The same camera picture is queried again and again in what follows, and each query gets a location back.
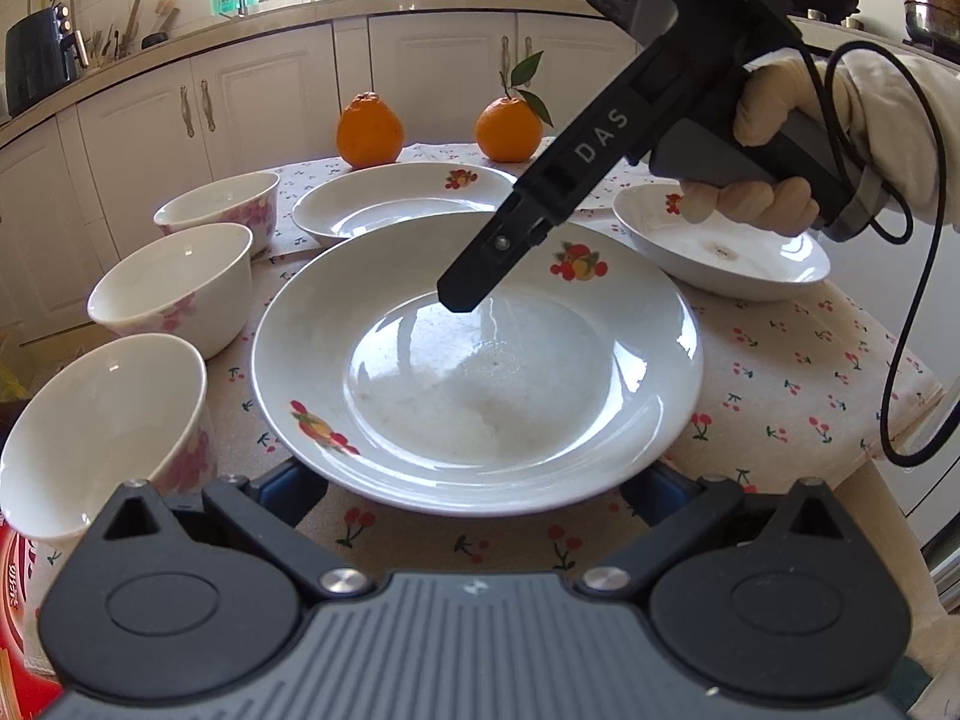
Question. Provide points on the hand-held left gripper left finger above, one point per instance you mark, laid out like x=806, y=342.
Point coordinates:
x=289, y=491

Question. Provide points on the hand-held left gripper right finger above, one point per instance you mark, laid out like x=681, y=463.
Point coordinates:
x=660, y=499

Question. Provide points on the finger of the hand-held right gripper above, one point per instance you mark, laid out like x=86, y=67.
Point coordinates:
x=484, y=270

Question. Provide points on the white plate with fruit print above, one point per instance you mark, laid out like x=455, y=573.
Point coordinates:
x=750, y=264
x=450, y=405
x=390, y=202

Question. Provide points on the white bowl with pink flowers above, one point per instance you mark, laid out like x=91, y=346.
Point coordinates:
x=172, y=277
x=97, y=427
x=225, y=199

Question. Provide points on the person's right forearm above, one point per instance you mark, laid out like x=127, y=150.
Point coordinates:
x=941, y=157

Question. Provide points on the person's right hand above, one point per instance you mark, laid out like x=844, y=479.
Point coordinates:
x=855, y=120

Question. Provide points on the orange with green leaves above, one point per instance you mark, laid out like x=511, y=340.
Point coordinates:
x=508, y=131

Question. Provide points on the knobbed orange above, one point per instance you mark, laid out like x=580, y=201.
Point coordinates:
x=369, y=133

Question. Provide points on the cherry print tablecloth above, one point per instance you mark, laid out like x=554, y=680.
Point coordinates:
x=787, y=360

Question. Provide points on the steel cooking pot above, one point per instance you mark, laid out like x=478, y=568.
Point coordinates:
x=926, y=4

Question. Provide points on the white kitchen cabinets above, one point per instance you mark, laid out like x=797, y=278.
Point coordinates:
x=247, y=112

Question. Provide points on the red carton box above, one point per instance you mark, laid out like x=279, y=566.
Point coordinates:
x=22, y=615

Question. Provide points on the utensil holder with chopsticks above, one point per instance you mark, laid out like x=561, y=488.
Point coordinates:
x=120, y=37

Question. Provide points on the black air fryer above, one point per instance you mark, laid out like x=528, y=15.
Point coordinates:
x=41, y=60

